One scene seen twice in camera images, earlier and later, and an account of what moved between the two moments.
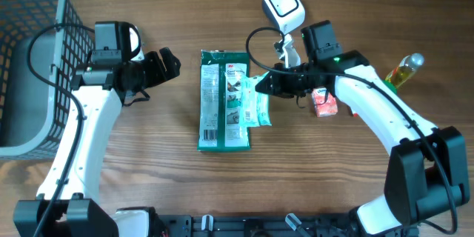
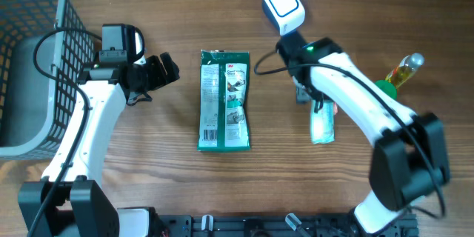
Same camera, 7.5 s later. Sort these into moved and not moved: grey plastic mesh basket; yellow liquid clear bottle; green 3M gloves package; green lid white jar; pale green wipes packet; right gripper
Moved: pale green wipes packet; right gripper
Not moved: green lid white jar; yellow liquid clear bottle; grey plastic mesh basket; green 3M gloves package
